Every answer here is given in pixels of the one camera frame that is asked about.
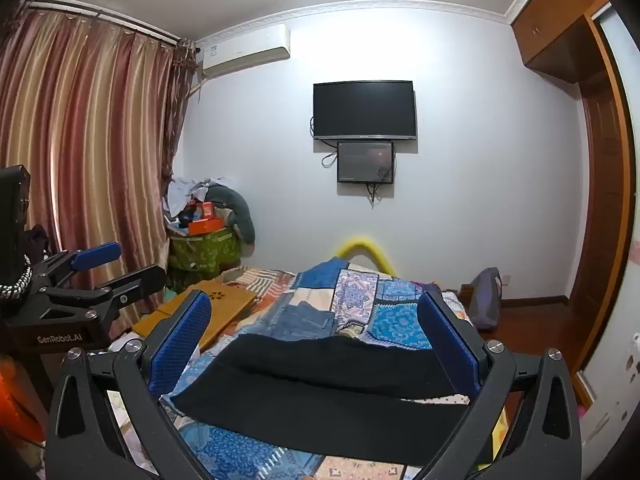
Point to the wooden wardrobe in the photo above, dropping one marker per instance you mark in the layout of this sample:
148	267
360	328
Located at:
600	185

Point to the wooden overhead cabinet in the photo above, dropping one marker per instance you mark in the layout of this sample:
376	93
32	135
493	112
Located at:
555	15

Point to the yellow foam tube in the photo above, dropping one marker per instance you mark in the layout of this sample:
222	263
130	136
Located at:
372	251

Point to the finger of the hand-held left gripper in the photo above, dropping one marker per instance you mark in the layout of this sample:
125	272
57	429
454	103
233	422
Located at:
95	255
142	280

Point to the wooden lap desk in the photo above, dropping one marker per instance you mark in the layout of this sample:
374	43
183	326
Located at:
225	305

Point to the small black wall monitor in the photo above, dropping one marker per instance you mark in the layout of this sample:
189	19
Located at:
365	162

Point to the blue jeans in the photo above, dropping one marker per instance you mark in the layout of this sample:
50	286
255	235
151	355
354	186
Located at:
302	320

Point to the dark hanging clothes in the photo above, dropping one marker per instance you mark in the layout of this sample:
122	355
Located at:
37	242

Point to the orange box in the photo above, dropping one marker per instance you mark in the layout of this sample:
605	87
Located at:
205	226

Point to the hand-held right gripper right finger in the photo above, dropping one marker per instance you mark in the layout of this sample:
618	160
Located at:
450	340

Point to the black wall television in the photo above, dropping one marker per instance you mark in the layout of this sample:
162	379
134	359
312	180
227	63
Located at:
365	109

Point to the striped pink curtain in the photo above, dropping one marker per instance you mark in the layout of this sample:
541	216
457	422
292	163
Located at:
85	135

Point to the green storage box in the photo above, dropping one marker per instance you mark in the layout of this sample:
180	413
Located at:
200	257

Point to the black pants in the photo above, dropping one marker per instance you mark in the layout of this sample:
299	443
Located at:
320	385

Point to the patchwork printed blanket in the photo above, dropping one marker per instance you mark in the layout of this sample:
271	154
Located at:
385	310

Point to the grey plush pillow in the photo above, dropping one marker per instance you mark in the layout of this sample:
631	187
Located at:
240	205

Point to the white air conditioner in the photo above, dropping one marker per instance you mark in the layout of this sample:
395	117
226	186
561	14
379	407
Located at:
245	50

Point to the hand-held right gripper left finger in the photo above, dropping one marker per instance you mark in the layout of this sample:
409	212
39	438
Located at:
185	340

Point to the curtain rod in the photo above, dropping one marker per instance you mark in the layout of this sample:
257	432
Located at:
100	12

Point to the grey bag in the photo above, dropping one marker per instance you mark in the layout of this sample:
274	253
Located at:
487	300

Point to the red box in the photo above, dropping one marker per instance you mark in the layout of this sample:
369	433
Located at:
207	210

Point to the pile of light clothes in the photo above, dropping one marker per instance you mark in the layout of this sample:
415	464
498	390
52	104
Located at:
180	195

